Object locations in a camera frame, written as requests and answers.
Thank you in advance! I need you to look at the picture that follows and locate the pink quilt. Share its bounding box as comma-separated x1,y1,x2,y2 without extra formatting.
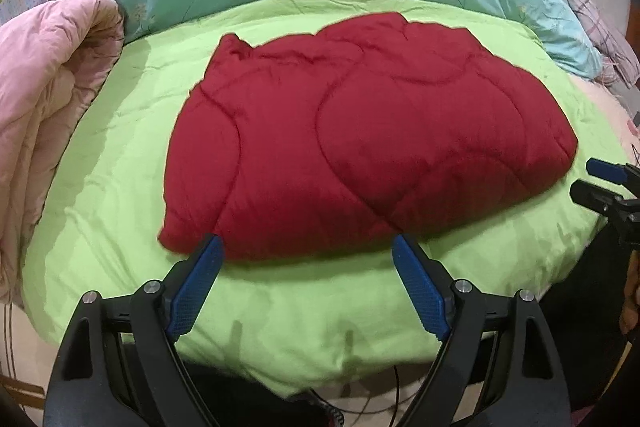
0,0,126,308

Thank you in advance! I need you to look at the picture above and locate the pale pink bed sheet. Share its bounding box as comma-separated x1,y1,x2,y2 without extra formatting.
570,74,640,170

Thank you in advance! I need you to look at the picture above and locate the green bed blanket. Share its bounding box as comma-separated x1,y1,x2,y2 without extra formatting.
22,0,623,400

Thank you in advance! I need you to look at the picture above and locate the pink checked pillow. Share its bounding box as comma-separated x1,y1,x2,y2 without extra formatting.
552,0,640,90

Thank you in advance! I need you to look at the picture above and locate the red quilted padded garment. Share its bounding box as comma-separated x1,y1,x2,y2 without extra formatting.
157,11,580,264

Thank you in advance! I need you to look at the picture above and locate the person's right hand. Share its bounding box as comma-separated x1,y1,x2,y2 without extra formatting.
619,252,640,337

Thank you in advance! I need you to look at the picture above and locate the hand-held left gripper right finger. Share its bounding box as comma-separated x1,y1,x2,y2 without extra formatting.
391,233,572,427

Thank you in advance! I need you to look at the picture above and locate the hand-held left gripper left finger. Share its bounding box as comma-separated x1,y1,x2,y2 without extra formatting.
42,233,226,427

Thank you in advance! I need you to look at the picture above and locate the black cable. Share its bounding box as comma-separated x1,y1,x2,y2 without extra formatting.
307,359,401,427

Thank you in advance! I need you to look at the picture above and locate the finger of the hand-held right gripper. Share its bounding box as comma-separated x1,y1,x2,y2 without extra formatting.
586,158,632,186
569,179,626,215

